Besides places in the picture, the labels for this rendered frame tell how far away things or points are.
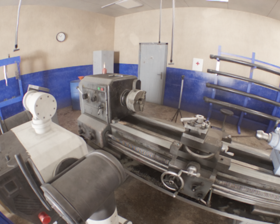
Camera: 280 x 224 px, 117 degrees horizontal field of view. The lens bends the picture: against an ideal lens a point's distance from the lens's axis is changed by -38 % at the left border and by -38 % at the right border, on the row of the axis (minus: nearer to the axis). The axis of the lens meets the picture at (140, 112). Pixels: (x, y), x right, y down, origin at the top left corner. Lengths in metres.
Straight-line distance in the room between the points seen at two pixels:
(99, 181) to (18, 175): 0.19
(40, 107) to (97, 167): 0.20
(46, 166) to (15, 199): 0.13
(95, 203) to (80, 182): 0.04
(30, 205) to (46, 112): 0.24
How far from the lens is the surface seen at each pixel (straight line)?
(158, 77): 4.70
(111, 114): 1.51
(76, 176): 0.24
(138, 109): 1.53
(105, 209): 0.30
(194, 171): 1.00
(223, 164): 1.17
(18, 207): 0.40
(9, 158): 0.36
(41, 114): 0.35
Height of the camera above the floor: 1.56
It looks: 22 degrees down
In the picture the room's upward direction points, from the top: 3 degrees clockwise
